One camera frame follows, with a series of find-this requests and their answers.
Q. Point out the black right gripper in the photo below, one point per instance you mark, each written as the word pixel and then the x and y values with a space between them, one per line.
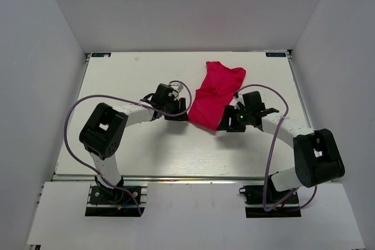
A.
pixel 231 111

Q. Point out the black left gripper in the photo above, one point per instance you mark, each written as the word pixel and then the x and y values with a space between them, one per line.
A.
pixel 177 102

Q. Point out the red t shirt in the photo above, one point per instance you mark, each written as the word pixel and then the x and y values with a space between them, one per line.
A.
pixel 215 92

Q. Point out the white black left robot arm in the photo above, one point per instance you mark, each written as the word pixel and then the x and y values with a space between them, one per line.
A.
pixel 102 133

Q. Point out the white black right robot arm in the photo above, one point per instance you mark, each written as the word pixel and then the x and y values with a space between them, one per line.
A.
pixel 317 158

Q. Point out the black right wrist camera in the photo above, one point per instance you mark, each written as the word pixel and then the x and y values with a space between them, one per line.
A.
pixel 269 111

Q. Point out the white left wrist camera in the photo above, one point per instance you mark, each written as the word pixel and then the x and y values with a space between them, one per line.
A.
pixel 178 87

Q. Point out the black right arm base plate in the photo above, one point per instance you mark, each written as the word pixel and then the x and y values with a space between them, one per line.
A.
pixel 253 198

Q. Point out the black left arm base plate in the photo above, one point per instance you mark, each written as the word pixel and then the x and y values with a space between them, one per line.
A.
pixel 102 204

